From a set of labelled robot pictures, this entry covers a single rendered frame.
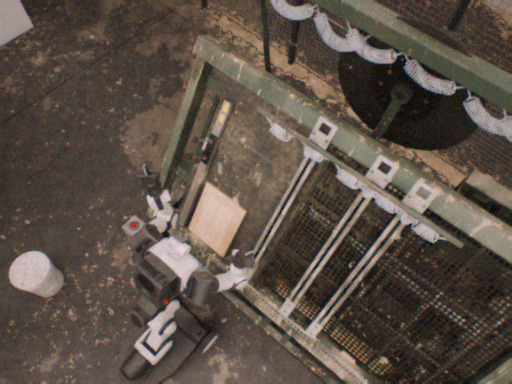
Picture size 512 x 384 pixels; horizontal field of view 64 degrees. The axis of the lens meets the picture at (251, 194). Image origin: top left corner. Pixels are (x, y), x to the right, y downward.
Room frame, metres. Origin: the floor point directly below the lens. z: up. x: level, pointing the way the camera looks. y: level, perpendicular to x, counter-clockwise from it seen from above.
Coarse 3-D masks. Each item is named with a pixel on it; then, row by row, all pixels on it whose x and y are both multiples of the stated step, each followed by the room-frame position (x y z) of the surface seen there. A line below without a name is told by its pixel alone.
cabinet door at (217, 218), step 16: (208, 192) 1.17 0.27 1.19; (208, 208) 1.10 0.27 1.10; (224, 208) 1.08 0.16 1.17; (240, 208) 1.05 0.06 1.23; (192, 224) 1.05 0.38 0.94; (208, 224) 1.03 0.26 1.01; (224, 224) 1.01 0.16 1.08; (240, 224) 0.99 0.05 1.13; (208, 240) 0.95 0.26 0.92; (224, 240) 0.93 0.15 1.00
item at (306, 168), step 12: (324, 120) 1.21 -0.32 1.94; (312, 132) 1.18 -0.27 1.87; (324, 144) 1.13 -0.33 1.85; (300, 168) 1.10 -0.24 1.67; (312, 168) 1.10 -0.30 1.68; (300, 180) 1.06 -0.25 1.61; (288, 192) 1.03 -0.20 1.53; (288, 204) 0.98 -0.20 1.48; (276, 216) 0.95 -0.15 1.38; (276, 228) 0.90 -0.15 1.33; (264, 240) 0.88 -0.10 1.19; (264, 252) 0.82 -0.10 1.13
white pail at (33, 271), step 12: (36, 252) 0.95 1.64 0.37; (24, 264) 0.86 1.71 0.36; (36, 264) 0.86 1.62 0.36; (48, 264) 0.87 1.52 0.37; (12, 276) 0.76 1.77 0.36; (24, 276) 0.76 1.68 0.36; (36, 276) 0.76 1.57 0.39; (48, 276) 0.78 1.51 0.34; (60, 276) 0.85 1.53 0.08; (24, 288) 0.67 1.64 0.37; (36, 288) 0.69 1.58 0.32; (48, 288) 0.73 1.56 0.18; (60, 288) 0.77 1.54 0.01
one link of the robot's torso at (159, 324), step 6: (174, 300) 0.53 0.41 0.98; (168, 306) 0.49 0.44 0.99; (174, 306) 0.51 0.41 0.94; (162, 312) 0.49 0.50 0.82; (168, 312) 0.48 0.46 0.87; (156, 318) 0.46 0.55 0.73; (162, 318) 0.46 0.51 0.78; (168, 318) 0.47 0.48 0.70; (150, 324) 0.44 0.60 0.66; (156, 324) 0.43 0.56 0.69; (162, 324) 0.43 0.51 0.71; (168, 324) 0.44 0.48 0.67; (156, 330) 0.40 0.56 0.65; (162, 330) 0.40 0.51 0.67
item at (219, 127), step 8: (232, 104) 1.46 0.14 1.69; (224, 112) 1.44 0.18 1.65; (224, 120) 1.41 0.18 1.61; (216, 128) 1.40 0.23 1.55; (224, 128) 1.40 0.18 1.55; (216, 144) 1.35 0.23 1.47; (200, 168) 1.27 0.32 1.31; (208, 168) 1.28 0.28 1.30; (200, 176) 1.24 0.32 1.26; (192, 184) 1.21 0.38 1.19; (200, 184) 1.21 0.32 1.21; (192, 192) 1.18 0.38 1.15; (192, 200) 1.15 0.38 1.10; (184, 208) 1.12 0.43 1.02; (192, 208) 1.13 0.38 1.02; (184, 216) 1.09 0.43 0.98; (184, 224) 1.06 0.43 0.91
